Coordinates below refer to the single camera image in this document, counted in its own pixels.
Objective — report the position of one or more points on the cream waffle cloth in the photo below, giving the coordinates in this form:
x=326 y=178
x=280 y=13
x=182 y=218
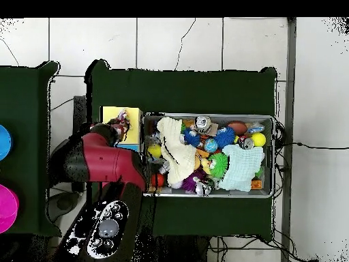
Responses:
x=177 y=155

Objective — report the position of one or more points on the white cloth with coloured dots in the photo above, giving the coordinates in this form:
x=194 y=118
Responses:
x=123 y=114

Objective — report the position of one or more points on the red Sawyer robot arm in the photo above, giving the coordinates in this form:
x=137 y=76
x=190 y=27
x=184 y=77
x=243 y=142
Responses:
x=109 y=163

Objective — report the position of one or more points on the wooden box with three holes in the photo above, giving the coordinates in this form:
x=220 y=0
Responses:
x=135 y=131

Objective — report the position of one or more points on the clear mesh bin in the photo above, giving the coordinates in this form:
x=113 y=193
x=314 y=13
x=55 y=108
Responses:
x=234 y=118

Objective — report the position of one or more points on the blue spiky ball with eyes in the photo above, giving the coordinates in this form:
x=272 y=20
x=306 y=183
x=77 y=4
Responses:
x=225 y=137
x=192 y=139

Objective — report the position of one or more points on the silver drink can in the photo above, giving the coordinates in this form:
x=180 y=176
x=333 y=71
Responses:
x=203 y=124

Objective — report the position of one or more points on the small globe ball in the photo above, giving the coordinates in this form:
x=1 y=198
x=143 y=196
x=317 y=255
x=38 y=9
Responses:
x=210 y=145

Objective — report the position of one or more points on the purple spiky ball with eyes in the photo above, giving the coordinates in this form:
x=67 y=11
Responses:
x=190 y=181

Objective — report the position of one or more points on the green spiky ball with eyes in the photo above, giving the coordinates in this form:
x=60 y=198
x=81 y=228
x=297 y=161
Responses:
x=219 y=165

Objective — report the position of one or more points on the dark green table cloth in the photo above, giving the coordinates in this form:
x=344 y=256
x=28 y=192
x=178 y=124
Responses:
x=177 y=92
x=27 y=109

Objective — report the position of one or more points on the mint waffle cloth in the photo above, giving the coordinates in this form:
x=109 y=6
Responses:
x=241 y=166

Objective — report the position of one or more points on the black and red drink can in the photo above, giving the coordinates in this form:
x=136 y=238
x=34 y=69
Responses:
x=247 y=143

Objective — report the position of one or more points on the yellow ball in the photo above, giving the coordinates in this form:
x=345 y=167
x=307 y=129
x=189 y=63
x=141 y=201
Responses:
x=258 y=139

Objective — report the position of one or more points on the dark grey rounded base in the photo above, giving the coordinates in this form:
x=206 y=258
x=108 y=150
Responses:
x=60 y=203

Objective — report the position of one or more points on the blue round disc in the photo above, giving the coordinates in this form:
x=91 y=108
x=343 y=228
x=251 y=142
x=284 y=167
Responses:
x=4 y=142

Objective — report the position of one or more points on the magenta round disc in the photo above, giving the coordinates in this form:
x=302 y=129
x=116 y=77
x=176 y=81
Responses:
x=6 y=207

